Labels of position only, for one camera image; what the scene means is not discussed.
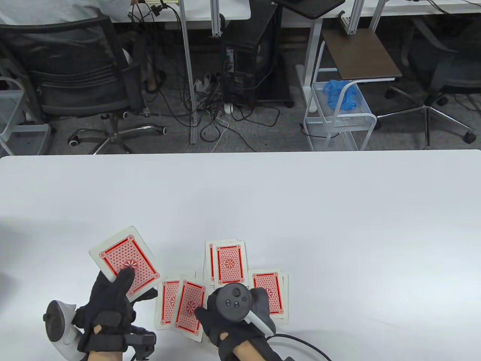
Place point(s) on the person's left hand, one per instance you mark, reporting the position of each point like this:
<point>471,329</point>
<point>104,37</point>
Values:
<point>105,316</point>

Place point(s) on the person's right hand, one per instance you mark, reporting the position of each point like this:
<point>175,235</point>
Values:
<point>214,327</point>

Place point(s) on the single red-backed playing card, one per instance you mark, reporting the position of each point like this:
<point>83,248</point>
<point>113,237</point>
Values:
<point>188,301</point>

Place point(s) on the pile of dealt red cards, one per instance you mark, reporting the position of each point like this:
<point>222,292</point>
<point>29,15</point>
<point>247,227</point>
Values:
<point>275,297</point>
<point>229,263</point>
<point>165,301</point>

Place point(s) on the deck of red-backed cards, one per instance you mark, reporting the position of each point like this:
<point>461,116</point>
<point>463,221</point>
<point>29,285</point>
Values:
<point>127,252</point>

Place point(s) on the person's left forearm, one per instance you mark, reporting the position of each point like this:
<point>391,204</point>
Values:
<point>107,356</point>

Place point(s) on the person's right forearm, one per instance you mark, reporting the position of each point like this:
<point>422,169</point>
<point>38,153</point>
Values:
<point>251,351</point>

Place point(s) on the white metal trolley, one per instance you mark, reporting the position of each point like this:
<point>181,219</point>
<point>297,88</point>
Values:
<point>28,129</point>

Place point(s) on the white power adapter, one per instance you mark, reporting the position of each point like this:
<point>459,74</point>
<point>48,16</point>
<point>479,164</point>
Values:
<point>229,108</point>

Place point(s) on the black mesh office chair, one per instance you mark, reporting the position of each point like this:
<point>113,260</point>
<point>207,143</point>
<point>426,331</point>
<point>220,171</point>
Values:
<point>75,86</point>

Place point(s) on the white floor power strip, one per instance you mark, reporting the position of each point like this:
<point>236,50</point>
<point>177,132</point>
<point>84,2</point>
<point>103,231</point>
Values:
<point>204,85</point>

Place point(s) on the crumpled blue gloves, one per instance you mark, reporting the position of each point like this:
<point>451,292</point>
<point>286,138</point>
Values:
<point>340,94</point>

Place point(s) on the black computer tower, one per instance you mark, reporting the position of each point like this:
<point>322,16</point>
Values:
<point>244,49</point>

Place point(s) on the brown wooden side table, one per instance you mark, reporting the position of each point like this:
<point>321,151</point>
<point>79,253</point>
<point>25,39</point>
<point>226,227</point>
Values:
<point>357,56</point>

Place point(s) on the beige power strip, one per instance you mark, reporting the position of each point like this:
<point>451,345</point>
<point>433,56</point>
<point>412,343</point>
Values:
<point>161,2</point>

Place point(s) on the dark grey office chair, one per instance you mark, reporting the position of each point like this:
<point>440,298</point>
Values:
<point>451,79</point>

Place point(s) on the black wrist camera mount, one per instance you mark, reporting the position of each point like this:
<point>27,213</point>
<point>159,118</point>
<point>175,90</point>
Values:
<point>141,340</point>

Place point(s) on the aluminium frame post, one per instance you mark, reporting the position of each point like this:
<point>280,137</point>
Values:
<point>353,18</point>
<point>377,15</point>
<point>186,75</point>
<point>216,18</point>

